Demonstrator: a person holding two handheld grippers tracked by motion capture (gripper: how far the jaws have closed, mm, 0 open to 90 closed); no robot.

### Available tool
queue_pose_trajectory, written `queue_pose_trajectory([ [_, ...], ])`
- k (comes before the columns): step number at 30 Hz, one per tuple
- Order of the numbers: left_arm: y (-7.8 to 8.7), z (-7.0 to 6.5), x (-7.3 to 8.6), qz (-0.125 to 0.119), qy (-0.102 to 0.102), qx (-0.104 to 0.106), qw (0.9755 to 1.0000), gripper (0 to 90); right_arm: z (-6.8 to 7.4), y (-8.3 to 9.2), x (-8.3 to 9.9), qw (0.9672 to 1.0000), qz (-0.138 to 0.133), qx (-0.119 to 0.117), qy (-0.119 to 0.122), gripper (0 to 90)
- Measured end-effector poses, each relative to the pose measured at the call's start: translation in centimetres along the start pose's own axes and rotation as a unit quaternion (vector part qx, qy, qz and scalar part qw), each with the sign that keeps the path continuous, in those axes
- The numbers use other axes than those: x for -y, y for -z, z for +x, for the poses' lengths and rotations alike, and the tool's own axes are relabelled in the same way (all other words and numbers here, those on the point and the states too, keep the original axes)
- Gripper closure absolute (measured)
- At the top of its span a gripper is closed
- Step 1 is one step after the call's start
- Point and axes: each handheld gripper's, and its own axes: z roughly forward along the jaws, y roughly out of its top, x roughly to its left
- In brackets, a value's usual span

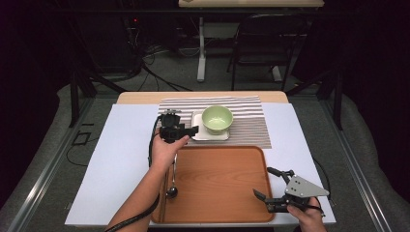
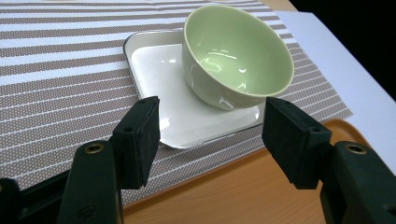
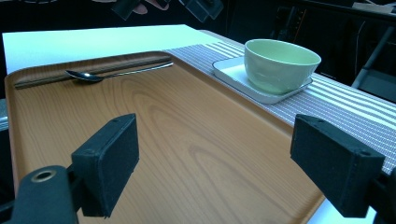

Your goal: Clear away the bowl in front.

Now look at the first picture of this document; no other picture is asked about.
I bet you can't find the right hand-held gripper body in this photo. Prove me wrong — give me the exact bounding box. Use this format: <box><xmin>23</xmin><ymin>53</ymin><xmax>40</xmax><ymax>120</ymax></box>
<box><xmin>267</xmin><ymin>174</ymin><xmax>331</xmax><ymax>215</ymax></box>

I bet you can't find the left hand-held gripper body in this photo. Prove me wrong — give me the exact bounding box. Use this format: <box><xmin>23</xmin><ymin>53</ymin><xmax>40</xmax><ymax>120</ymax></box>
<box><xmin>159</xmin><ymin>109</ymin><xmax>189</xmax><ymax>145</ymax></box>

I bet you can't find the white square plate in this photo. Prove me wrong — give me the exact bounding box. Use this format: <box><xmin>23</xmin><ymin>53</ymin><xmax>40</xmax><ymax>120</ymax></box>
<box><xmin>190</xmin><ymin>110</ymin><xmax>231</xmax><ymax>142</ymax></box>

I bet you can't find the light green bowl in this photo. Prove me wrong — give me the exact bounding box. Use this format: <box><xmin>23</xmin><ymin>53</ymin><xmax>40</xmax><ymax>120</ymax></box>
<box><xmin>201</xmin><ymin>104</ymin><xmax>234</xmax><ymax>135</ymax></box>

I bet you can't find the brown wooden tray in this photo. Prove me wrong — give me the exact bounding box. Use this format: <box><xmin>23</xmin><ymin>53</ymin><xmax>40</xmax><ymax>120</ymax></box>
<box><xmin>150</xmin><ymin>145</ymin><xmax>276</xmax><ymax>224</ymax></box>

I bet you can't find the metal spoon with dark handle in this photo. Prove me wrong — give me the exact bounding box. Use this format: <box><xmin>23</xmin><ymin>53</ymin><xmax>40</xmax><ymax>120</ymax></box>
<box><xmin>165</xmin><ymin>154</ymin><xmax>179</xmax><ymax>200</ymax></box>

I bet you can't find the person's left hand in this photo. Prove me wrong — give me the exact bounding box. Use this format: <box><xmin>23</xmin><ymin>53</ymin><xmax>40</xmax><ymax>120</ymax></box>
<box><xmin>150</xmin><ymin>132</ymin><xmax>191</xmax><ymax>172</ymax></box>

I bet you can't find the person's right hand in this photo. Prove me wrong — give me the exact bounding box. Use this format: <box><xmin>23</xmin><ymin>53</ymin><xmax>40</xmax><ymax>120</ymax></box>
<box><xmin>286</xmin><ymin>197</ymin><xmax>327</xmax><ymax>232</ymax></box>

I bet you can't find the white table cover sheet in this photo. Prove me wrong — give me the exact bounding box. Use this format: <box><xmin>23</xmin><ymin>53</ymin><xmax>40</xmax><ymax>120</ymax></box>
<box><xmin>64</xmin><ymin>102</ymin><xmax>337</xmax><ymax>226</ymax></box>

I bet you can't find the striped placemat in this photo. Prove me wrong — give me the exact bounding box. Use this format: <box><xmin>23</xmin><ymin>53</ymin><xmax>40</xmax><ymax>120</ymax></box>
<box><xmin>151</xmin><ymin>95</ymin><xmax>273</xmax><ymax>152</ymax></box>

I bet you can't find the white-legged desk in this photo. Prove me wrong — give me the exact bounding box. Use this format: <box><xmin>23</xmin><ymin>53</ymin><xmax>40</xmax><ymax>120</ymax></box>
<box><xmin>178</xmin><ymin>0</ymin><xmax>325</xmax><ymax>83</ymax></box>

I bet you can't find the black metal stand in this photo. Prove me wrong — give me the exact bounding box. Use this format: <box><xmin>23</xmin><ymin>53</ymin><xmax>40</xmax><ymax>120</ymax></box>
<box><xmin>284</xmin><ymin>67</ymin><xmax>343</xmax><ymax>131</ymax></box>
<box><xmin>68</xmin><ymin>68</ymin><xmax>128</xmax><ymax>129</ymax></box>

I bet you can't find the dark equipment with red light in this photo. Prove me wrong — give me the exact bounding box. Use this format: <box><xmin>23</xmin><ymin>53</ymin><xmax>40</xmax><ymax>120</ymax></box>
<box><xmin>122</xmin><ymin>14</ymin><xmax>145</xmax><ymax>71</ymax></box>

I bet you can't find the black folding chair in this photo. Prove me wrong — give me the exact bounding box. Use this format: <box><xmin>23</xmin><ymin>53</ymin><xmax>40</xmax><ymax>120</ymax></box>
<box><xmin>226</xmin><ymin>13</ymin><xmax>311</xmax><ymax>92</ymax></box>

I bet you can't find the right hand-held gripper cable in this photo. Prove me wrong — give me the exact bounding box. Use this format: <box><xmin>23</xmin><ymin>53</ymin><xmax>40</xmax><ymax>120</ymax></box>
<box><xmin>310</xmin><ymin>156</ymin><xmax>333</xmax><ymax>217</ymax></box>

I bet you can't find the hand-held gripper cable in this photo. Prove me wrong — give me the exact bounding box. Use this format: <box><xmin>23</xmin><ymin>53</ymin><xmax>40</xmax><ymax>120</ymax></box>
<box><xmin>310</xmin><ymin>156</ymin><xmax>333</xmax><ymax>217</ymax></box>
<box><xmin>104</xmin><ymin>115</ymin><xmax>163</xmax><ymax>232</ymax></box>

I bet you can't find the aluminium floor rail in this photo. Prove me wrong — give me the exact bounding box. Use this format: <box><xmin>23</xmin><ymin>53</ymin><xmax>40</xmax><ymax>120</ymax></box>
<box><xmin>318</xmin><ymin>96</ymin><xmax>394</xmax><ymax>232</ymax></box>
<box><xmin>6</xmin><ymin>96</ymin><xmax>95</xmax><ymax>232</ymax></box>

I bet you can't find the left hand-held gripper cable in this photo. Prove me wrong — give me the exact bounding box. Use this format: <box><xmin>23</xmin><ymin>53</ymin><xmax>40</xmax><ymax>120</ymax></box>
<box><xmin>104</xmin><ymin>115</ymin><xmax>163</xmax><ymax>232</ymax></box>

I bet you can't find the black floor socket frame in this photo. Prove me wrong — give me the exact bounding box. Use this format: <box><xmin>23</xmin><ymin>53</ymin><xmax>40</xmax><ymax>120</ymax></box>
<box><xmin>71</xmin><ymin>130</ymin><xmax>92</xmax><ymax>147</ymax></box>

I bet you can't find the thin black floor cable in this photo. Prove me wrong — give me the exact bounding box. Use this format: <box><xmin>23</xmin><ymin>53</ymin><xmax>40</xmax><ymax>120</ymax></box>
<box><xmin>66</xmin><ymin>136</ymin><xmax>101</xmax><ymax>168</ymax></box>

